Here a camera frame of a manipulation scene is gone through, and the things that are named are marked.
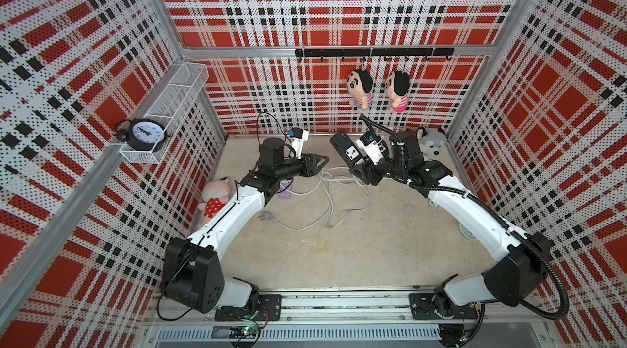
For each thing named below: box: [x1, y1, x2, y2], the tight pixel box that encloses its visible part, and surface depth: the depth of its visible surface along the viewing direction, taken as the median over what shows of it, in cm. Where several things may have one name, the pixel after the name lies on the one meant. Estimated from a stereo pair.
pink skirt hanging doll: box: [385, 70, 410, 113], surface depth 96 cm
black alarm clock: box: [113, 118, 172, 152], surface depth 64 cm
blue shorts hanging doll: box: [346, 68, 374, 111], surface depth 95 cm
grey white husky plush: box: [416, 126, 448, 161], surface depth 95 cm
